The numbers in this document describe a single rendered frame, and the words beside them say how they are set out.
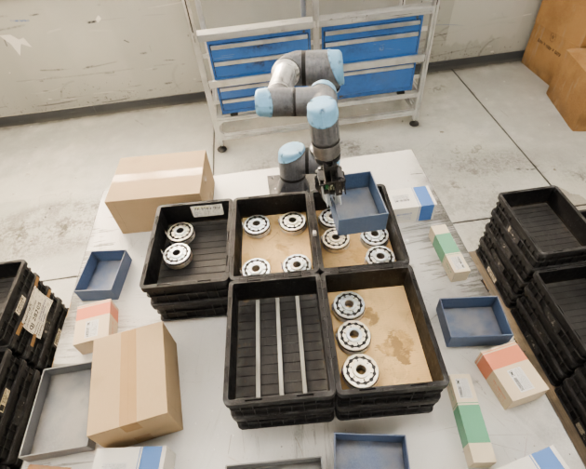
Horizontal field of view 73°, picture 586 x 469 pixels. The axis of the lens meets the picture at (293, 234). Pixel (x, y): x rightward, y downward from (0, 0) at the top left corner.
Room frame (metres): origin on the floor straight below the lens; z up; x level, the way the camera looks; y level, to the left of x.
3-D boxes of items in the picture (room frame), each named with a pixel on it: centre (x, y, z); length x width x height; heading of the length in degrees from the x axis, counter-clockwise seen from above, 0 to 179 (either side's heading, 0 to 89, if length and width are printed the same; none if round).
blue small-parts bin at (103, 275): (1.01, 0.78, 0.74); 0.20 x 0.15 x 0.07; 175
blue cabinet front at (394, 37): (2.89, -0.71, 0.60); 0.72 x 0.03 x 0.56; 93
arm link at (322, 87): (0.97, -0.10, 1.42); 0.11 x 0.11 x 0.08; 83
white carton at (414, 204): (1.21, -0.51, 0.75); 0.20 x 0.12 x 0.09; 92
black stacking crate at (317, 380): (0.57, 0.08, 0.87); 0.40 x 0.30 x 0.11; 179
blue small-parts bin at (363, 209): (0.90, -0.21, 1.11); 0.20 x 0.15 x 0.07; 3
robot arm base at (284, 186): (1.39, -0.03, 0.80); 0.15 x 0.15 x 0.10
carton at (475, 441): (0.34, -0.45, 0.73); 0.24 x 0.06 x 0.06; 176
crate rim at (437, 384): (0.57, -0.22, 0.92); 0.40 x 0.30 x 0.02; 179
